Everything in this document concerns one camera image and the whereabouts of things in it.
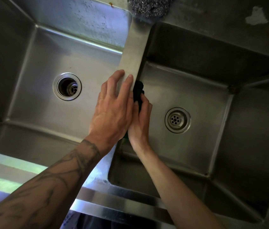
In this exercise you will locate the person's left hand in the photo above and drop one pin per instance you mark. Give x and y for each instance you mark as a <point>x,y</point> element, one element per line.
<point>111,116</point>

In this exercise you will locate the person's right hand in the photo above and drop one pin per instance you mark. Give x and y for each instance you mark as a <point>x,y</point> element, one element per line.
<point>140,128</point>

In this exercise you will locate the green scouring cloth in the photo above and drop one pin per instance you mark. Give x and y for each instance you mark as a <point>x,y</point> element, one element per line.
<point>138,89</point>

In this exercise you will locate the stainless steel sink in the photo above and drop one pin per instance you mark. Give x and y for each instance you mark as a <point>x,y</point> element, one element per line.
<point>34,116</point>
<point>196,145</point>

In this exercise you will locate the person's right forearm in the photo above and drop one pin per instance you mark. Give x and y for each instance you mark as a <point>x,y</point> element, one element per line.
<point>177,195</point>

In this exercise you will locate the grey steel wool scourer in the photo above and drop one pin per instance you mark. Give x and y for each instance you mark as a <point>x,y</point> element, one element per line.
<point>150,5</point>

